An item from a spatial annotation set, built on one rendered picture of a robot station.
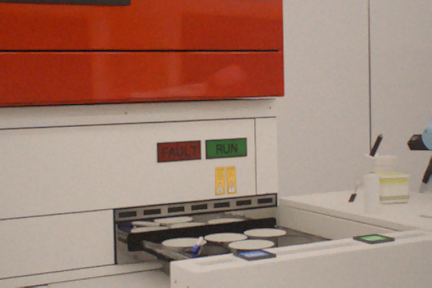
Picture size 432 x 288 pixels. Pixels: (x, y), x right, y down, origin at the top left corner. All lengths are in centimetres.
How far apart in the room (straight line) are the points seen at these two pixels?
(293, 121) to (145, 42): 210
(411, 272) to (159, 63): 75
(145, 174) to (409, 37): 262
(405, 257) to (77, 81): 79
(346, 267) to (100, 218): 67
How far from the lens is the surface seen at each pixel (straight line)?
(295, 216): 209
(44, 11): 184
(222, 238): 195
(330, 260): 149
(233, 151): 207
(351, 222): 190
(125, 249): 196
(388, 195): 203
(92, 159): 192
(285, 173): 394
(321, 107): 403
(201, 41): 197
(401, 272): 159
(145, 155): 197
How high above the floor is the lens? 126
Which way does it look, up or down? 3 degrees down
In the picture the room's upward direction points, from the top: 1 degrees counter-clockwise
